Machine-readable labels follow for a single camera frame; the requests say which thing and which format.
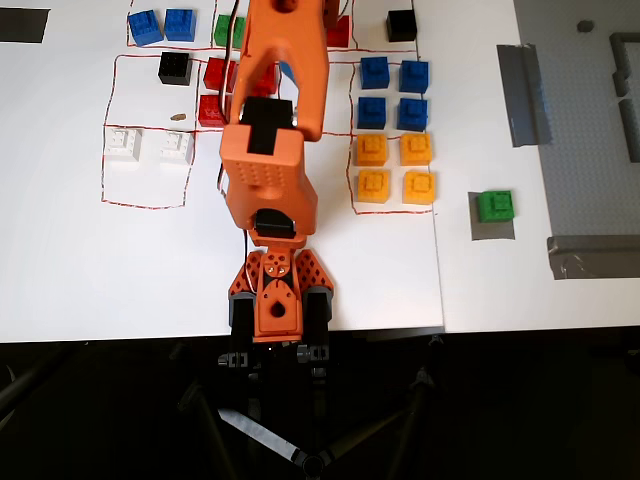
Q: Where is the blue lego block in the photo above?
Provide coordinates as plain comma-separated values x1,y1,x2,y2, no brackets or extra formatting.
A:
398,59,431,95
356,96,388,131
397,97,430,133
359,56,391,91
164,8,197,43
127,9,165,48

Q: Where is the grey lego baseplate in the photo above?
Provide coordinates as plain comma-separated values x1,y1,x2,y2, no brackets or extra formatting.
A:
513,0,640,237

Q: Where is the white red servo cable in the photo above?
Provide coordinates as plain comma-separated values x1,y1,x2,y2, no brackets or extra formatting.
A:
215,0,251,197

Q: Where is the black tape patch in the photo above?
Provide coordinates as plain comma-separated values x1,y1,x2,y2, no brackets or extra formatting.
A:
0,6,52,45

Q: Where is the grey square tape marker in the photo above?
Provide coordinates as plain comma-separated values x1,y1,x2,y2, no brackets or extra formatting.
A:
467,191,517,242

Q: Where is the yellow lego block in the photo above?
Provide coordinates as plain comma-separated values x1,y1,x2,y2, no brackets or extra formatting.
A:
399,132,433,167
401,170,437,206
357,168,392,205
356,132,390,168

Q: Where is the black lego block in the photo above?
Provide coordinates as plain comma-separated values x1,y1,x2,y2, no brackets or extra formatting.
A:
157,51,193,87
385,8,419,44

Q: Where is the grey duct tape strip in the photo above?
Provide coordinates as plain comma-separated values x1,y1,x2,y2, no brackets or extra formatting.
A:
495,42,554,149
545,233,640,281

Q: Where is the red lego block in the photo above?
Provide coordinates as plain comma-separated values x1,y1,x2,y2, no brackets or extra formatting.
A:
251,63,279,97
197,93,227,128
325,13,352,50
203,56,237,94

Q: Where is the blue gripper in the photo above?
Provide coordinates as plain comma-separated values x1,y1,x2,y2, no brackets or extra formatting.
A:
277,59,298,97

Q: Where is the green lego block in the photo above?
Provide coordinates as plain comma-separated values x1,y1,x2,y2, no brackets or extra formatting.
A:
213,13,247,48
475,188,517,225

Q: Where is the black tripod stand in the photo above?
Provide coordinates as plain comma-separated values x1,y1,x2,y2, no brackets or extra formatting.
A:
0,334,451,480

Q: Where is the white lego block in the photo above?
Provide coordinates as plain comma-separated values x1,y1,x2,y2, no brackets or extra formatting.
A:
103,126,145,165
158,129,196,167

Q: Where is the grey black table clamp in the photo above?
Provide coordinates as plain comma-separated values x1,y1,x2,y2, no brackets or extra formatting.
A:
216,293,257,371
295,287,335,365

